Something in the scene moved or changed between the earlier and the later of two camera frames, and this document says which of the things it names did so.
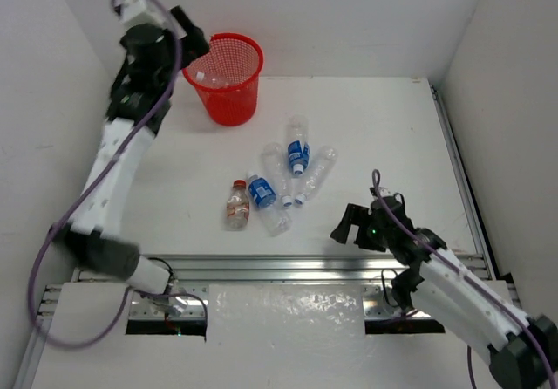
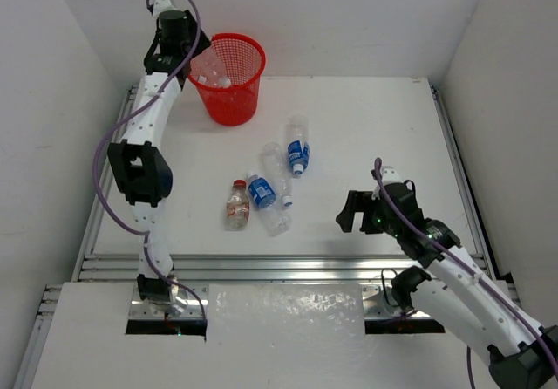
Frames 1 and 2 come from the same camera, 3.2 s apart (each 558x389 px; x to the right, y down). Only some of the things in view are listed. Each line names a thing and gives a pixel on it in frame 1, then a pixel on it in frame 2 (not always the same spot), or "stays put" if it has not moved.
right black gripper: [354, 214] to [357, 201]
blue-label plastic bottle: [297, 128] stays put
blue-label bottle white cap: [263, 196] stays put
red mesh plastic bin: [227, 78] stays put
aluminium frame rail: [286, 269] stays put
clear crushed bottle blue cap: [323, 167] to [207, 63]
